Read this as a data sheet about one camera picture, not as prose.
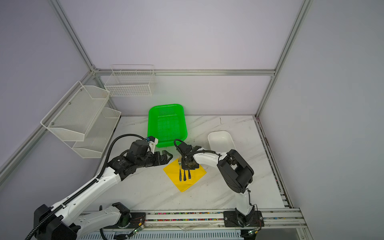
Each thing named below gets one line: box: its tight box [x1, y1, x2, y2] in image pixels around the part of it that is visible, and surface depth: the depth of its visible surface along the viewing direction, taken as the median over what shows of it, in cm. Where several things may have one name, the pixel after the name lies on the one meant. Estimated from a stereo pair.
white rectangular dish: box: [207, 131, 236, 153], surface depth 105 cm
